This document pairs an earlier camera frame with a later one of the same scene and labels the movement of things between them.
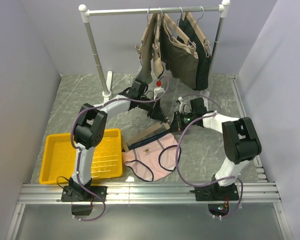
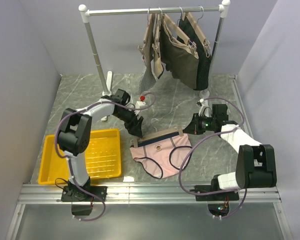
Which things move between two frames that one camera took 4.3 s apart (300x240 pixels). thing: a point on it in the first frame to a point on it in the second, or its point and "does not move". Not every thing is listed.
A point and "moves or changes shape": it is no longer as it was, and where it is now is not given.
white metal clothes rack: (83, 9) does not move
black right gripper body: (183, 119) to (202, 124)
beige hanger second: (156, 44) does not move
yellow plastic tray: (58, 162) does not move
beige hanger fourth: (198, 29) does not move
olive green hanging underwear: (179, 57) does not move
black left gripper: (156, 112) to (134, 126)
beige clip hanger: (131, 134) to (158, 135)
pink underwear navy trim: (153, 158) moves or changes shape
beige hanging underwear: (158, 58) does not move
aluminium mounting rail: (258, 193) does not move
